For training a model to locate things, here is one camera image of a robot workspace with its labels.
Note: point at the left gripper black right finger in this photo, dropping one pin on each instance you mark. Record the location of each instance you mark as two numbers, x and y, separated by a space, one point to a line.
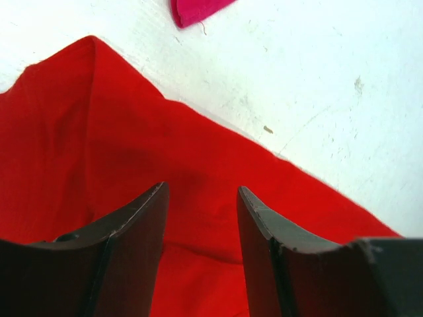
290 271

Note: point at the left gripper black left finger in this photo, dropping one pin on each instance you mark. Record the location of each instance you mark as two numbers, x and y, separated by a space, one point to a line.
107 268

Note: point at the red t-shirt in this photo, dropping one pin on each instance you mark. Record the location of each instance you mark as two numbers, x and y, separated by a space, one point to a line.
83 133

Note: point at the pink t-shirt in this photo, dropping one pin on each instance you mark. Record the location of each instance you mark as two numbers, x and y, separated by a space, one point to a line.
188 12

